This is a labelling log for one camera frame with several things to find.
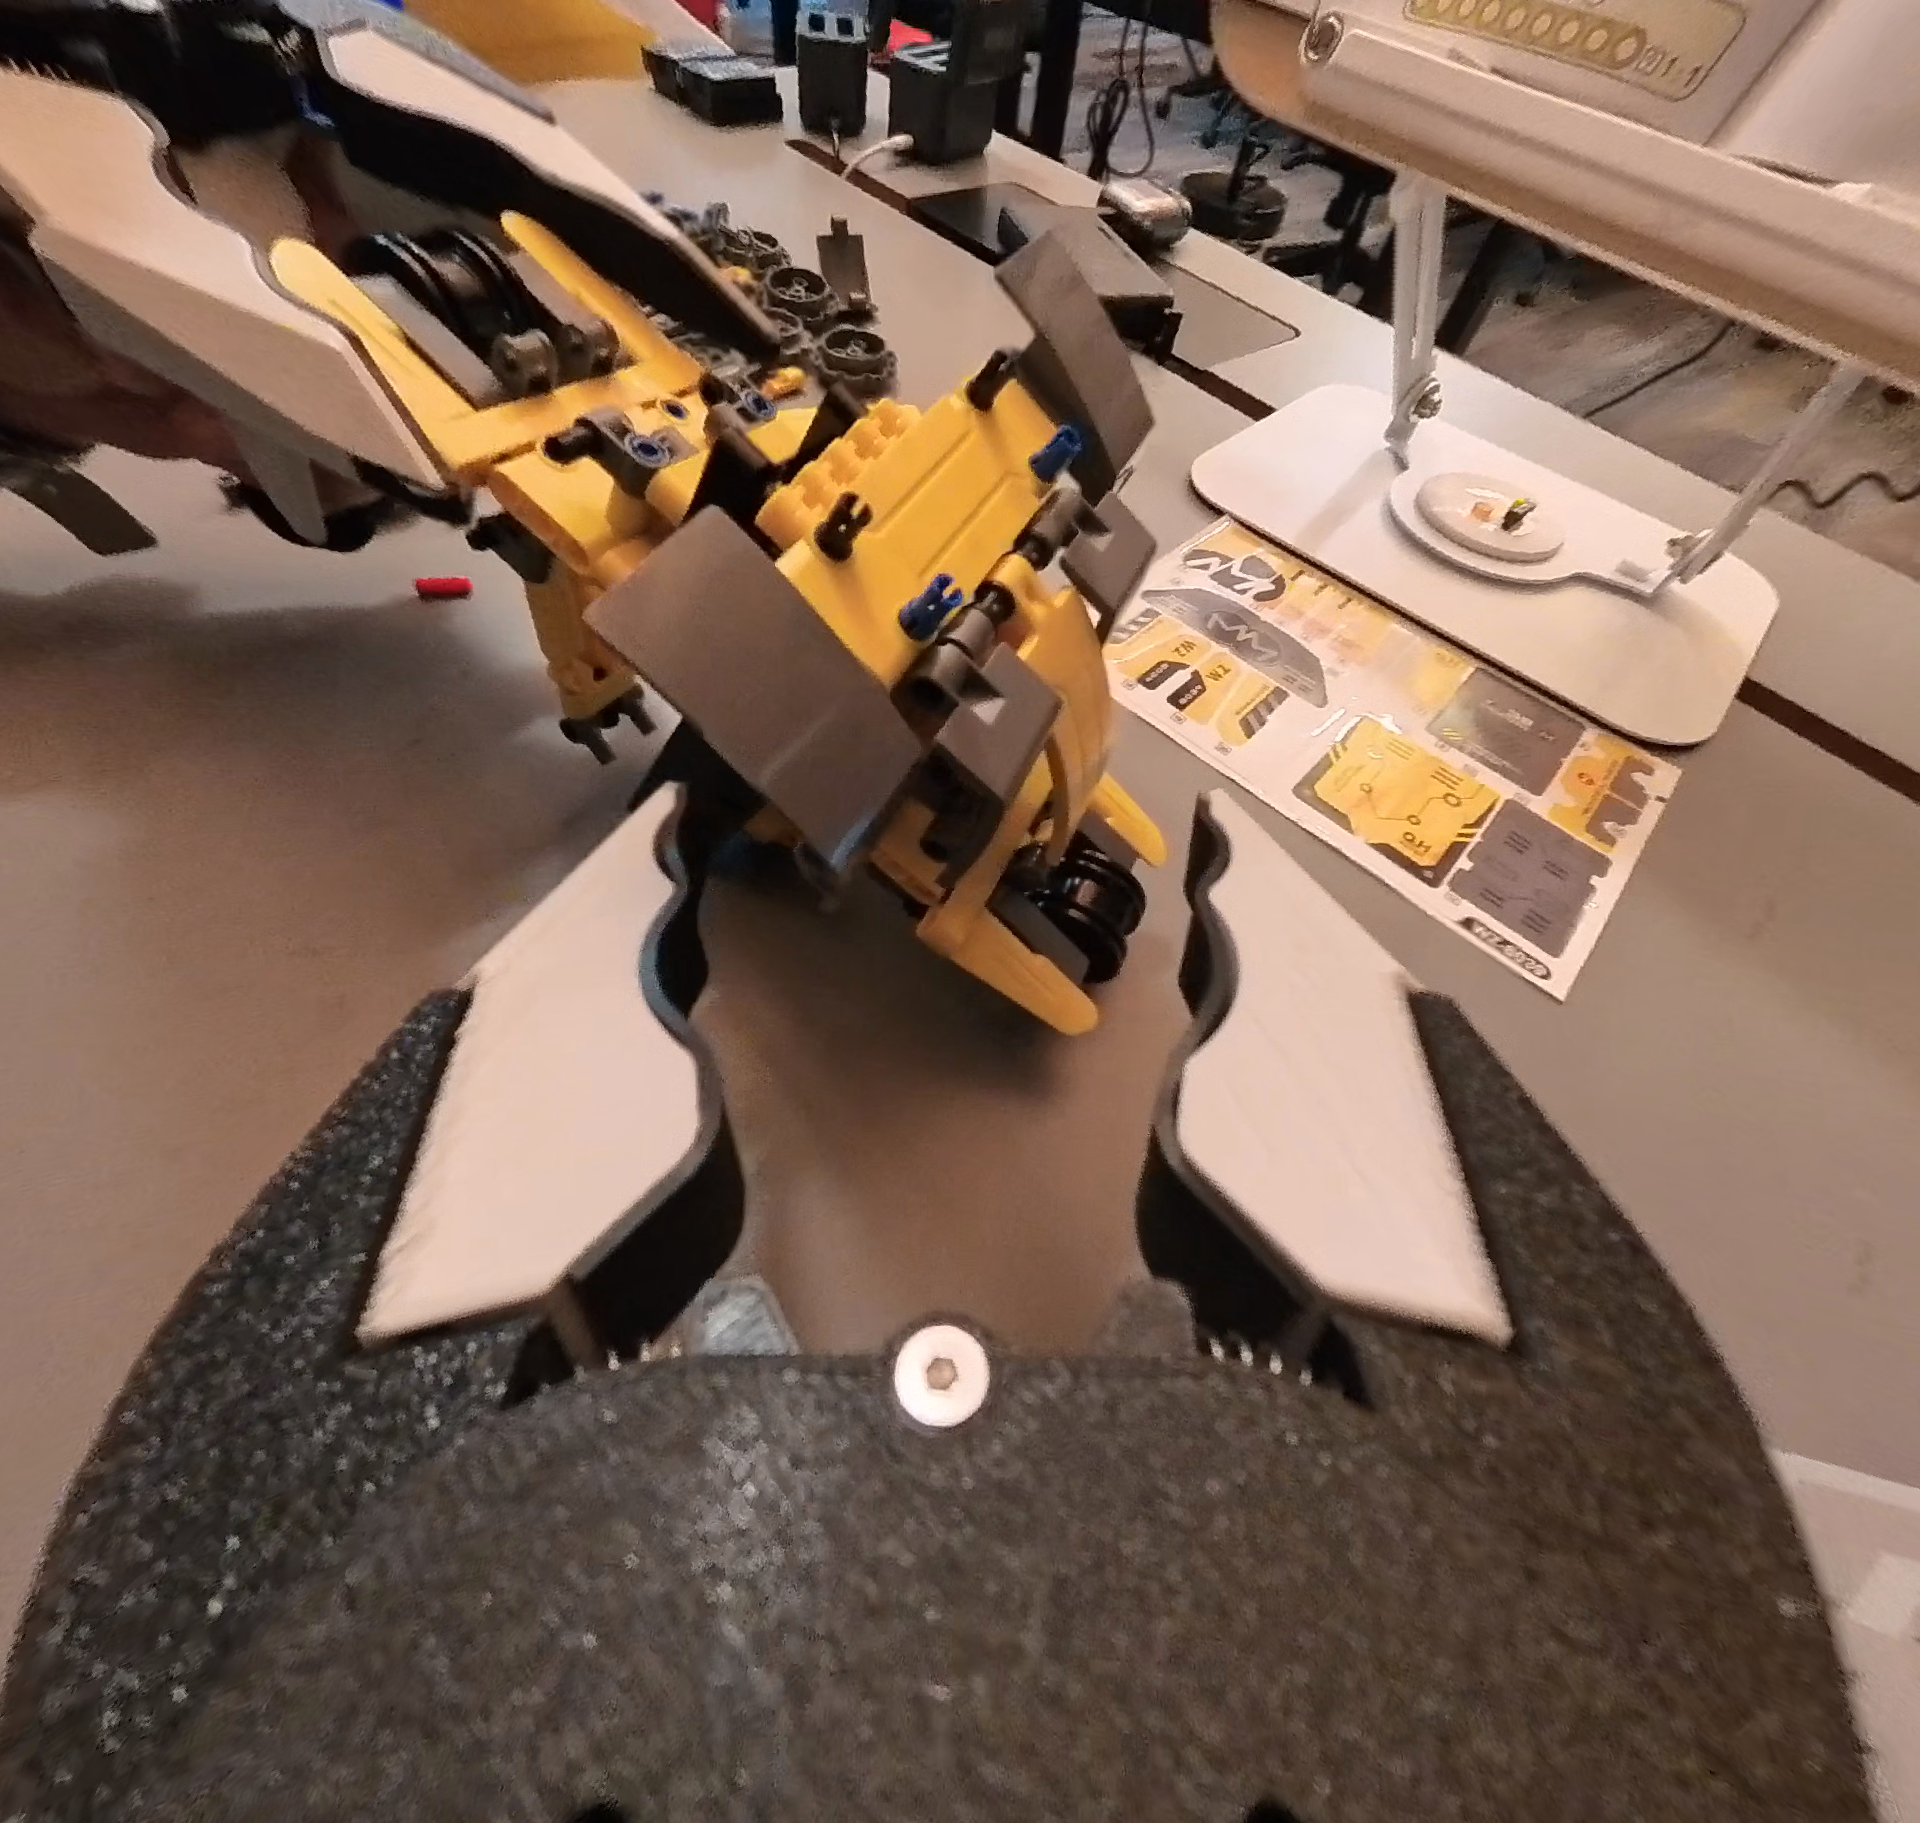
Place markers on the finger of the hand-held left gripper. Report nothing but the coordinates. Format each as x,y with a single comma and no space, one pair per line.
465,107
179,279

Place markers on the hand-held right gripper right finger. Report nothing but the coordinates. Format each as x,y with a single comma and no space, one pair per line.
1333,1134

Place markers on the pile of black toy gears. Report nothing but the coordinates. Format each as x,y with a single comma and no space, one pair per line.
793,293

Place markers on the person's left hand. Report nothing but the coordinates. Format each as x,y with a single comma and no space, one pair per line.
92,383

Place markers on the black flat device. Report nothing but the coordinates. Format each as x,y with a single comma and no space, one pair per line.
974,217

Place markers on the yellow grey sticker sheet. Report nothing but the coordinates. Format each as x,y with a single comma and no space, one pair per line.
1382,789

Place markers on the yellow storage bin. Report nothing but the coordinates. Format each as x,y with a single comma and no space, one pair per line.
511,18

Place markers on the small black charger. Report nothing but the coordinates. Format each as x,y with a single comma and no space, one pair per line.
833,76

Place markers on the grey computer mouse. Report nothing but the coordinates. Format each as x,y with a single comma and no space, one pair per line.
1149,211

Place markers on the black battery box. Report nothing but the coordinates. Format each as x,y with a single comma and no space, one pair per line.
721,85

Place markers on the large black charger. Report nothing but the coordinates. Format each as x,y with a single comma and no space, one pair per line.
961,67

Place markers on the dark grey toy panel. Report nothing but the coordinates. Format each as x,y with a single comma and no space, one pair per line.
846,264

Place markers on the white book stand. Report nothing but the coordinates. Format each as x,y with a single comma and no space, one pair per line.
1650,621

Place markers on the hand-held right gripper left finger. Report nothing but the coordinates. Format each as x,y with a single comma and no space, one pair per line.
553,1134

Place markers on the yellow toy brick vehicle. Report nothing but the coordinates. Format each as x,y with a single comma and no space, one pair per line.
929,504

